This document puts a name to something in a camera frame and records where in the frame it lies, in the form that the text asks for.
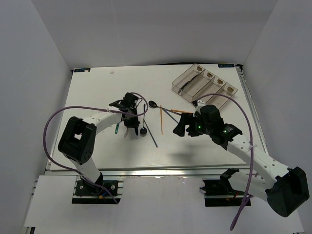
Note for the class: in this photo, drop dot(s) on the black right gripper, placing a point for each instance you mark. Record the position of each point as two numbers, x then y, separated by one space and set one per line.
187 119

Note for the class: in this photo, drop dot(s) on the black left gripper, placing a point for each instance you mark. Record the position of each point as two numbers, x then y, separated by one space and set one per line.
135 123

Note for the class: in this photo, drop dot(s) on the black steak knife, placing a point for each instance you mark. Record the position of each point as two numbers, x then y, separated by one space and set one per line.
187 83

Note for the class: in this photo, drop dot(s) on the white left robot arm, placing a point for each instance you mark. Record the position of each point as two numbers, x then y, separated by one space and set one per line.
78 139

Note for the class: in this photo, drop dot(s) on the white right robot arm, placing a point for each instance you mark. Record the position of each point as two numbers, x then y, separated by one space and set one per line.
282 187

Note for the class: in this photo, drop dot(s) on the blue chopstick lower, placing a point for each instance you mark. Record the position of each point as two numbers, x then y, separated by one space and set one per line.
148 129

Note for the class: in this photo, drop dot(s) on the orange chopstick crosswise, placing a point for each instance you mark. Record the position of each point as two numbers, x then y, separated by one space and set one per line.
179 111

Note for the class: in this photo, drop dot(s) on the orange chopstick upright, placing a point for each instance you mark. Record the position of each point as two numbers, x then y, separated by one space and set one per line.
161 120

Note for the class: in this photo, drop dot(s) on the black spoon near tray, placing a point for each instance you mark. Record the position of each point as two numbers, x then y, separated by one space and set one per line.
152 104

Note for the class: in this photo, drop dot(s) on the smoky clear divided organizer tray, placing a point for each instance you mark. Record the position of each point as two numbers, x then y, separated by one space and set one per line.
208 87

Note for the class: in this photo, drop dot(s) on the right blue corner marker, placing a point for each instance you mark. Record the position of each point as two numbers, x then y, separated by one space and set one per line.
226 65

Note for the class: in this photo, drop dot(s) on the blue corner marker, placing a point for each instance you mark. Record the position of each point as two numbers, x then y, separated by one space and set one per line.
226 65
81 70

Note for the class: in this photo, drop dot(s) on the left blue corner marker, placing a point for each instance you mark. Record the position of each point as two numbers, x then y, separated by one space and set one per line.
81 70

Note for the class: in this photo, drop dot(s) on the black spoon long handle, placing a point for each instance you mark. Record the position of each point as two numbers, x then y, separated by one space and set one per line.
143 130

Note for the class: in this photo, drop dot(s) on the green handled fork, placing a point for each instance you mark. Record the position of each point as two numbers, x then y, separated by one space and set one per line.
117 128

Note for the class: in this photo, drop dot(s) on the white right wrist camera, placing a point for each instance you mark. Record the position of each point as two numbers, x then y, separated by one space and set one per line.
198 104

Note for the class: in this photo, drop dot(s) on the aluminium table edge rail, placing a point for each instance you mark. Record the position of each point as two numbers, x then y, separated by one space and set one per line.
173 171

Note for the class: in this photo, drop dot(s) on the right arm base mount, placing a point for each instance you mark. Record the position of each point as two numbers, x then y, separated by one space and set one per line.
219 192

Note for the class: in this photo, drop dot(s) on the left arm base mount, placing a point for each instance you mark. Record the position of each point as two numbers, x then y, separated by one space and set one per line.
107 191

